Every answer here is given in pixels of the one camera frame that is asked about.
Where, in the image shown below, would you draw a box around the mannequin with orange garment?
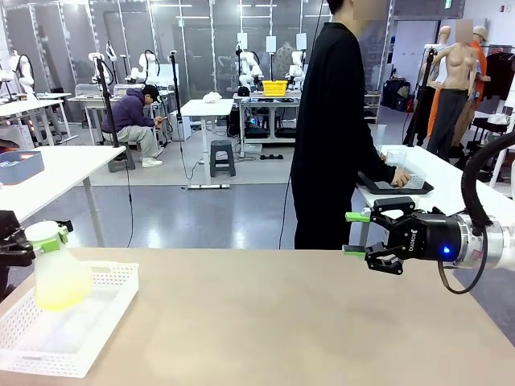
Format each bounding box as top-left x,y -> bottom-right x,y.
468,24 -> 492,101

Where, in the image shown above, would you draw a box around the black hanging clothes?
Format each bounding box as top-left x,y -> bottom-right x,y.
481,51 -> 515,102

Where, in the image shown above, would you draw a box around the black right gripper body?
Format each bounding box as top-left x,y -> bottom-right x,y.
399,208 -> 463,264

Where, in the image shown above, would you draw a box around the bare beige mannequin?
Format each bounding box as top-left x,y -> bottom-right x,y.
425,18 -> 484,162

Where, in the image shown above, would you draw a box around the grey plastic stool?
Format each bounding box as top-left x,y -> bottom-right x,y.
208,139 -> 238,179

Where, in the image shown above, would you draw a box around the translucent plastic conical flask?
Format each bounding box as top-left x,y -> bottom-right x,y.
32,240 -> 95,313

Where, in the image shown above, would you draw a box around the dark bags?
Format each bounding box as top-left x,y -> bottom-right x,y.
381,78 -> 413,113

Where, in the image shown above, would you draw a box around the large white table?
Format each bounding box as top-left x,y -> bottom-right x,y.
349,144 -> 515,253

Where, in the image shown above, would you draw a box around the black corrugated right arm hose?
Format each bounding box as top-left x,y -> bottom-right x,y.
461,130 -> 515,234

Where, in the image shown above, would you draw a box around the small white table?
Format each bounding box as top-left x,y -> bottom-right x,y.
179,98 -> 236,187

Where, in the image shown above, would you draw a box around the black tripod stand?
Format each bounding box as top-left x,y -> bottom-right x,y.
93,55 -> 122,149

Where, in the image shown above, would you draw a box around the blue plastic bin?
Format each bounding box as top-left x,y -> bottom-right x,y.
0,150 -> 46,186

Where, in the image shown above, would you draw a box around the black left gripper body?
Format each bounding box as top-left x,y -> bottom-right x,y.
0,210 -> 27,243

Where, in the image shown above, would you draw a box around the grey metal table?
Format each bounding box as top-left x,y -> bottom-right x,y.
232,91 -> 303,158

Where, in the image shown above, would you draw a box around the person's right forearm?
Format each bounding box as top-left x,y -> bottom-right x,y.
356,154 -> 398,187

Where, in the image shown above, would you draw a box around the black pole stand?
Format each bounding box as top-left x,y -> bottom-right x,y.
167,50 -> 186,142

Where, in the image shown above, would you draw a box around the seated person in purple hoodie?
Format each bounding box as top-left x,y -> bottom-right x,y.
100,84 -> 169,169

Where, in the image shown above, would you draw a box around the white background desk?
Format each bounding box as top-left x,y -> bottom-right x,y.
0,92 -> 73,146

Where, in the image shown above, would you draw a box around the person's right hand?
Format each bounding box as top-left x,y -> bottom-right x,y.
391,167 -> 412,190

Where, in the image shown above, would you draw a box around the thin black cable loop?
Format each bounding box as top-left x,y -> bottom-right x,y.
437,228 -> 488,295

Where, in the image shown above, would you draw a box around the black tray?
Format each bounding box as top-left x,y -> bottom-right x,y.
356,170 -> 436,196

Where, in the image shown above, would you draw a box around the person in black sweater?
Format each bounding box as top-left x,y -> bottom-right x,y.
289,0 -> 399,251

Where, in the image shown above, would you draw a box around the yellow plastic basket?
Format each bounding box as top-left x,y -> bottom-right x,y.
262,80 -> 290,97

